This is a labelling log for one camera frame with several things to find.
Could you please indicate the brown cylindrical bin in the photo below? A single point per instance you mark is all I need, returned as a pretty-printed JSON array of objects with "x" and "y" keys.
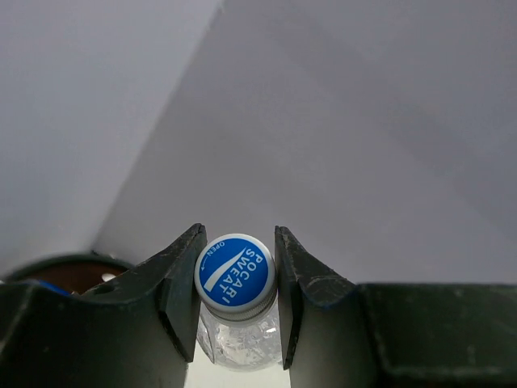
[{"x": 72, "y": 273}]

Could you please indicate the blue label clear bottle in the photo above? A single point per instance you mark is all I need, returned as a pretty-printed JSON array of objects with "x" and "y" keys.
[{"x": 48, "y": 286}]

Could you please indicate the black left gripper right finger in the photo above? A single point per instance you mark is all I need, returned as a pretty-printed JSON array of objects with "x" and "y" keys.
[{"x": 338, "y": 334}]

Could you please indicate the clear bottle blue-white cap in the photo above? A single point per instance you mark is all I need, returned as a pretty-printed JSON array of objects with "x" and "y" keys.
[{"x": 239, "y": 326}]

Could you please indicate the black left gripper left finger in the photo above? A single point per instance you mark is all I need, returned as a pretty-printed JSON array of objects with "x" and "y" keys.
[{"x": 137, "y": 330}]

